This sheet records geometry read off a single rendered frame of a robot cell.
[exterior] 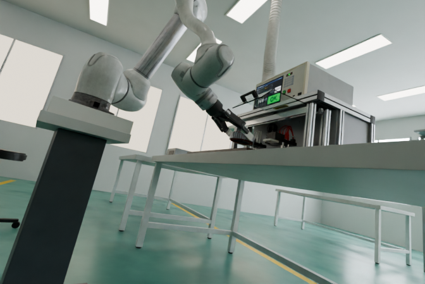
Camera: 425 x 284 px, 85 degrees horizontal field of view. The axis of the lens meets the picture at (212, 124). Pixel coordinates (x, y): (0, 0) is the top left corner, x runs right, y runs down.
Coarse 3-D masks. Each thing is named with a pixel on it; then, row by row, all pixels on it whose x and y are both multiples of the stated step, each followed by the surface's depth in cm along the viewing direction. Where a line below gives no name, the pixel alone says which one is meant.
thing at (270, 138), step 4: (272, 132) 118; (276, 132) 116; (268, 136) 120; (272, 136) 117; (276, 136) 116; (280, 136) 117; (284, 136) 118; (264, 140) 118; (268, 140) 116; (272, 140) 114; (276, 140) 116; (280, 140) 116; (284, 140) 117; (288, 140) 119; (280, 144) 124; (284, 144) 122; (288, 144) 119; (292, 144) 119; (296, 144) 121
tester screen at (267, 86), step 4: (276, 80) 141; (280, 80) 138; (268, 84) 148; (272, 84) 144; (276, 84) 140; (280, 84) 137; (260, 88) 155; (264, 88) 150; (268, 88) 146; (272, 88) 143; (260, 92) 153
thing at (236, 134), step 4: (232, 132) 102; (236, 132) 101; (240, 132) 100; (232, 136) 101; (236, 136) 100; (240, 136) 99; (244, 136) 99; (232, 140) 105; (236, 140) 106; (240, 140) 105; (244, 140) 100; (248, 140) 100; (252, 140) 101; (244, 144) 108; (248, 144) 106
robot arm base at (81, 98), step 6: (72, 96) 98; (78, 96) 96; (84, 96) 96; (90, 96) 96; (78, 102) 93; (84, 102) 94; (90, 102) 95; (96, 102) 97; (102, 102) 99; (96, 108) 94; (102, 108) 99; (108, 108) 103; (114, 114) 101
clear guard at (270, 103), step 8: (264, 96) 112; (272, 96) 110; (280, 96) 108; (288, 96) 107; (240, 104) 114; (256, 104) 124; (264, 104) 122; (272, 104) 120; (280, 104) 118; (288, 104) 116; (296, 104) 114; (304, 104) 112; (272, 112) 131; (280, 112) 129
